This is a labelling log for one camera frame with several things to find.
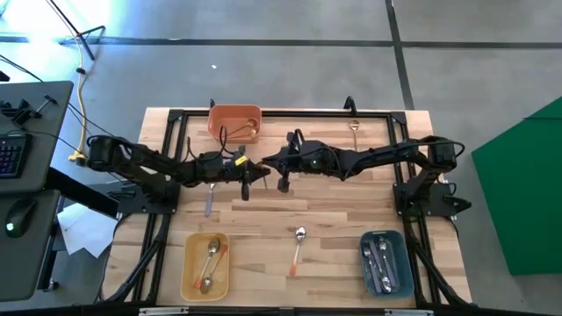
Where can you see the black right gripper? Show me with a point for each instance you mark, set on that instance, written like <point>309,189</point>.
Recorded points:
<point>316,155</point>

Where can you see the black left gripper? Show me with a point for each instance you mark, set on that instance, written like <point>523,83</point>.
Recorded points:
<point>219,167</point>

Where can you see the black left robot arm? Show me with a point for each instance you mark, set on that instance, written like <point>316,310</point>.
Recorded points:
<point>145,160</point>

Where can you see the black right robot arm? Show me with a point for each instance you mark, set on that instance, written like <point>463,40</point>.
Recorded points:
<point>395,151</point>

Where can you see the orange plastic bin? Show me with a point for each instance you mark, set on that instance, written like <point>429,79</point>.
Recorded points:
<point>235,116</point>

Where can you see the black table clamp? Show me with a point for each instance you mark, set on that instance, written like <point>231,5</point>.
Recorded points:
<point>212,104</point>
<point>350,104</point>

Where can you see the yellow plastic bin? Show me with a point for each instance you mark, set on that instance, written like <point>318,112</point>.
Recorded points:
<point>193,254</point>

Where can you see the teal plastic bin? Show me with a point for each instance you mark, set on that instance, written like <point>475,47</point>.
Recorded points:
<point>406,263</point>

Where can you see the black desk support bar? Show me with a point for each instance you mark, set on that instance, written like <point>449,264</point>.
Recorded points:
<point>79,193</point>

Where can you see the white paper sheet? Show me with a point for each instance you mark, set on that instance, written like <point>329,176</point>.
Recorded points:
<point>83,232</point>

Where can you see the grey desk top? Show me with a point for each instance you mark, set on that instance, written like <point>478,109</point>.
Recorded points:
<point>30,276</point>
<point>48,145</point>

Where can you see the black tripod stand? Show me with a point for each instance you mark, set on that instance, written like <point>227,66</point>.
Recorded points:
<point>70,24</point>

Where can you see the black desk clamp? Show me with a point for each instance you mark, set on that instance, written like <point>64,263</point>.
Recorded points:
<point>22,115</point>

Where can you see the black computer mouse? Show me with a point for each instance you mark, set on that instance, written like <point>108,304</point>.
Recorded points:
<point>19,215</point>

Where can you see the black keyboard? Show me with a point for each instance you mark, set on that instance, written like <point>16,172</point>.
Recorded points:
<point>13,155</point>

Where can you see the green panel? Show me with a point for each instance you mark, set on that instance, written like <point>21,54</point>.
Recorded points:
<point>531,197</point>

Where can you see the black aluminium table frame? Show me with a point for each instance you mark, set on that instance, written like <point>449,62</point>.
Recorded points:
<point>307,114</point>

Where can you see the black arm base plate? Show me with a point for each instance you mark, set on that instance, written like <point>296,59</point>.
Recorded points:
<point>439,206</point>
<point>131,204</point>

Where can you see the silver aluminium bracket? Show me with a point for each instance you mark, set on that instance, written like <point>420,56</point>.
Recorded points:
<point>408,312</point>
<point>163,311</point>

